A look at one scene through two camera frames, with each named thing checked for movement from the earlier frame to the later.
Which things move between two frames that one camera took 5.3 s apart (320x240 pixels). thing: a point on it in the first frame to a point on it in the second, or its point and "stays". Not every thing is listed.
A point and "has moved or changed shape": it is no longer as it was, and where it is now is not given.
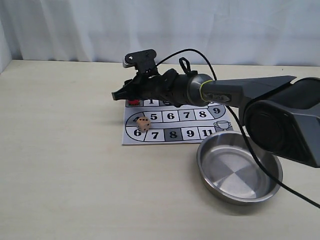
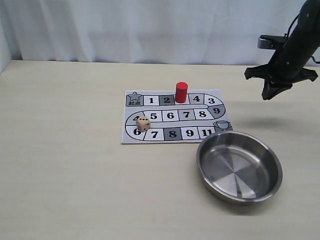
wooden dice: x=143 y=123 stays
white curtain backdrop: x=232 y=32 stays
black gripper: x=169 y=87 to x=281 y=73
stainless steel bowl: x=229 y=172 stays
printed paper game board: x=156 y=121 stays
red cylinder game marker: x=136 y=102 has moved or changed shape
